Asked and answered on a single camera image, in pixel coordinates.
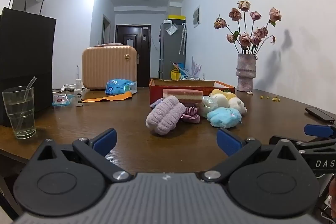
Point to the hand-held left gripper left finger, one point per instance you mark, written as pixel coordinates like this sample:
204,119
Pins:
106,140

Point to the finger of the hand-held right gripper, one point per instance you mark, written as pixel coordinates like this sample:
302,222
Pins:
274,139
319,130

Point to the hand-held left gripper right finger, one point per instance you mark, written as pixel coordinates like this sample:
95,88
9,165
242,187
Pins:
229,143

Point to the blue fluffy plush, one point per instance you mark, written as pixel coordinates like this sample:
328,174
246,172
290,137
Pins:
223,117

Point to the smooth white squishy toy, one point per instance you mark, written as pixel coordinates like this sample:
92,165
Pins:
221,101

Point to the purple satin scrunchie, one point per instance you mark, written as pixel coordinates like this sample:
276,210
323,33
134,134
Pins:
191,115

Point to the lavender fuzzy plush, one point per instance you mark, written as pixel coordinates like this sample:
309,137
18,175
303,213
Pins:
164,116

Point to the purple cloth pouch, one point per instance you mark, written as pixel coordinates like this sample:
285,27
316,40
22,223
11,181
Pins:
157,103

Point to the pink layered sponge block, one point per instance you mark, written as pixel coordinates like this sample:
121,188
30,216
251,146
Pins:
183,95

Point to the orange cardboard box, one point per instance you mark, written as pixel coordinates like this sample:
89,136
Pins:
183,84

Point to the black smartphone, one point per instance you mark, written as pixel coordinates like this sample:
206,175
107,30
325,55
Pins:
319,113

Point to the white plush toy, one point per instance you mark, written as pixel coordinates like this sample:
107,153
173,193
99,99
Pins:
237,105

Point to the scattered yellow flower bits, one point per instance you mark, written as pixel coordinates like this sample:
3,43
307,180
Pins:
273,98

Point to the orange cloth strip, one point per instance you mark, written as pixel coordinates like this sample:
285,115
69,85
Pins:
115,97

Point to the yellow fluffy plush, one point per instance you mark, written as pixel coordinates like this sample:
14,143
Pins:
231,95

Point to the small white bottle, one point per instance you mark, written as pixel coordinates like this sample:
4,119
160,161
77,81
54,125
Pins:
78,94

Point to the blue tissue pack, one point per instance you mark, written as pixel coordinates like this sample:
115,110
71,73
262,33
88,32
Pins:
119,86

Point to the peach ribbed suitcase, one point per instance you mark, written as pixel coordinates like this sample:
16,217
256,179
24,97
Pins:
107,69

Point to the pink textured vase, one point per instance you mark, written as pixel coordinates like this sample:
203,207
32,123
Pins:
245,73

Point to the purple branching ornament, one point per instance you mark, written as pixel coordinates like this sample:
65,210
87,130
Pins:
195,67

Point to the clear drinking glass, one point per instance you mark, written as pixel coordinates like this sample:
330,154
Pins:
22,121

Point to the yellow container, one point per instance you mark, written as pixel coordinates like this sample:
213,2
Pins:
175,74

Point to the dark brown entrance door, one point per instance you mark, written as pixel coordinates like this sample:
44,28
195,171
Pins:
132,56

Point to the clear glass straw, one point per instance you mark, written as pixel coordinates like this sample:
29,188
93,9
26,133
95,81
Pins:
27,91

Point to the dried pink roses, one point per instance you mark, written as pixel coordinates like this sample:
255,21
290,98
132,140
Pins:
245,39

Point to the grey refrigerator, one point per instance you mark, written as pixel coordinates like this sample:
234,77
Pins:
170,56

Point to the side room door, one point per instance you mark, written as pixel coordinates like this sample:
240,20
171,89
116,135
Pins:
106,29

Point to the white folded umbrella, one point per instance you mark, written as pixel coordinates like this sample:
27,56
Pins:
183,39

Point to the black paper bag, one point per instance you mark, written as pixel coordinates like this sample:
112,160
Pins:
23,56

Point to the paper sheet on refrigerator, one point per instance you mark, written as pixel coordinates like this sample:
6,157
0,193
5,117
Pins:
172,29

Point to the yellow box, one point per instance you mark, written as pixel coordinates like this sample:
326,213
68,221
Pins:
177,18

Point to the wall electrical panel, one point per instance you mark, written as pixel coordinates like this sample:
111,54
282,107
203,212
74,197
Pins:
196,16

